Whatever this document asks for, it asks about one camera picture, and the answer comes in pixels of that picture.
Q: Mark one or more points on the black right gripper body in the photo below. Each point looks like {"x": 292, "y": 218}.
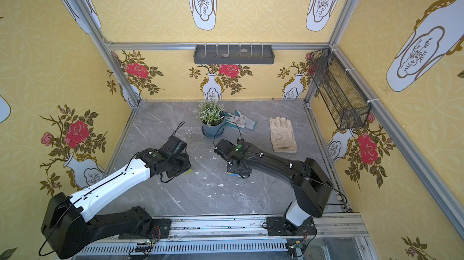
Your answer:
{"x": 236, "y": 167}

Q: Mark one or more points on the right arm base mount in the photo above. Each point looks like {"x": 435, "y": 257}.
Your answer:
{"x": 286, "y": 228}

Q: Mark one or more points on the aluminium corner post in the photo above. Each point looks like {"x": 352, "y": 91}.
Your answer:
{"x": 86, "y": 17}

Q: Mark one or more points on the grey plant pot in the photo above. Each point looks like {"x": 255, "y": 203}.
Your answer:
{"x": 213, "y": 131}

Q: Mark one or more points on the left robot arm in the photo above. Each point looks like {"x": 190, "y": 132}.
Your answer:
{"x": 73, "y": 222}

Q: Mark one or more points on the teal grey work glove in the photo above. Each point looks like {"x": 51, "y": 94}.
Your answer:
{"x": 238, "y": 120}

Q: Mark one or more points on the black wire mesh basket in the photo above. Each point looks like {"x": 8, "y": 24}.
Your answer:
{"x": 345, "y": 102}

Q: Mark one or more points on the grey wall shelf tray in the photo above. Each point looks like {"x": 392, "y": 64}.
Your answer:
{"x": 234, "y": 53}

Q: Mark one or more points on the beige work glove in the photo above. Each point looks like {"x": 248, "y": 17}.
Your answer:
{"x": 282, "y": 135}

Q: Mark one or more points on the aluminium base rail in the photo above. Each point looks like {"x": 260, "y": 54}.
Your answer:
{"x": 341, "y": 236}

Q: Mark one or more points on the green artificial plant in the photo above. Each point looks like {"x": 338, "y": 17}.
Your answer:
{"x": 210, "y": 113}

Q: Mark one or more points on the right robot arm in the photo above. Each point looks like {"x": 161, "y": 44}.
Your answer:
{"x": 311, "y": 186}

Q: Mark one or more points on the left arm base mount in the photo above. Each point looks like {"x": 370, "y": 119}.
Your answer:
{"x": 158, "y": 228}

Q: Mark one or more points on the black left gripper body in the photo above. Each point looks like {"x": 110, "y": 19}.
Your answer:
{"x": 180, "y": 162}

